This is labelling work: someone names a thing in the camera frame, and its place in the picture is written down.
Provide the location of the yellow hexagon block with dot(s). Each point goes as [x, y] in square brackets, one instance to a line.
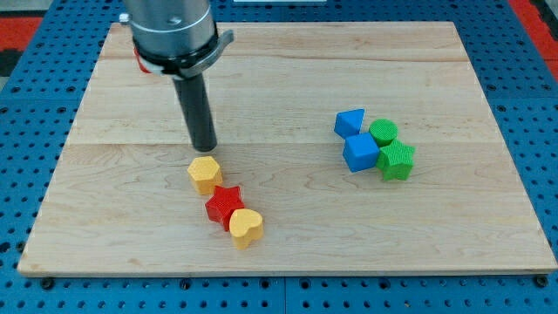
[205, 174]

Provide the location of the green star block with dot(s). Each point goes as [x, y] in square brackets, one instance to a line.
[395, 161]

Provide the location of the red star block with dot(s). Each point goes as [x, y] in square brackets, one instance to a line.
[223, 203]

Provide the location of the yellow heart block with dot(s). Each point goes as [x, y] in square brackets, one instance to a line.
[245, 226]

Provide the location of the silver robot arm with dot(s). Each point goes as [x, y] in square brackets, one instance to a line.
[180, 39]

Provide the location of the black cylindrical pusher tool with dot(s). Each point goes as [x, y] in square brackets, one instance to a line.
[192, 95]

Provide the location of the blue triangle block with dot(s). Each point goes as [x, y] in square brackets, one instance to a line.
[348, 123]

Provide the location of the wooden board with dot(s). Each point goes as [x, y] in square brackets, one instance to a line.
[120, 202]

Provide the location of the green cylinder block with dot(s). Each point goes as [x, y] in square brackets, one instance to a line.
[383, 131]

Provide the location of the blue cube block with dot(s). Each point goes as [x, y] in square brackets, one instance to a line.
[360, 152]

